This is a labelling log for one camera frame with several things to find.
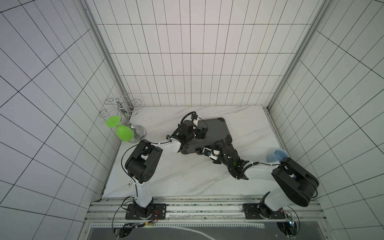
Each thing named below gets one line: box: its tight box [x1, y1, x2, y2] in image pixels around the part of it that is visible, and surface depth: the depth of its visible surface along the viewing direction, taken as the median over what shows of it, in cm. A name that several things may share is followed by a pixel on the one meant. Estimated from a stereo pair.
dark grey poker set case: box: [181, 117, 231, 155], surface depth 92 cm
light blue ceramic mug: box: [266, 149, 290, 163], surface depth 89 cm
